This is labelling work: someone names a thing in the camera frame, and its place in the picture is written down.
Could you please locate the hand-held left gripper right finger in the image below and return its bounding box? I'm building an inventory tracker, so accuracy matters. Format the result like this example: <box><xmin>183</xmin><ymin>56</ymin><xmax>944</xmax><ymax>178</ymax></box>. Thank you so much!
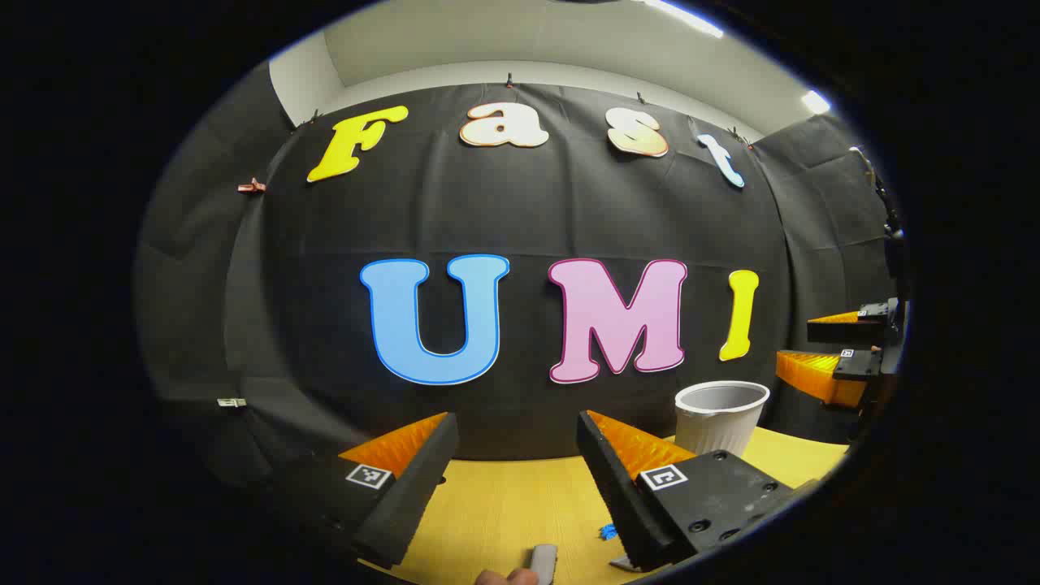
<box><xmin>577</xmin><ymin>410</ymin><xmax>817</xmax><ymax>574</ymax></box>

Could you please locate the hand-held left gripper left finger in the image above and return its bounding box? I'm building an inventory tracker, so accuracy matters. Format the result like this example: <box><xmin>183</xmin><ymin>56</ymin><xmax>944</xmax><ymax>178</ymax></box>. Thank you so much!
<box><xmin>276</xmin><ymin>412</ymin><xmax>461</xmax><ymax>570</ymax></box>

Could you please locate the white ribbed garbage bin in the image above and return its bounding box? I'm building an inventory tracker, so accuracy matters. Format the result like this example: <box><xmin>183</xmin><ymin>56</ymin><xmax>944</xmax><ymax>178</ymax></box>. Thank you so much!
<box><xmin>674</xmin><ymin>380</ymin><xmax>771</xmax><ymax>457</ymax></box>

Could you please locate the wooden desktop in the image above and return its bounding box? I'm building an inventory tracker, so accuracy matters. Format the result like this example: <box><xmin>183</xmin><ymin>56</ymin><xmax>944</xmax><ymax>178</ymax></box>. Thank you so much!
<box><xmin>357</xmin><ymin>427</ymin><xmax>850</xmax><ymax>585</ymax></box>

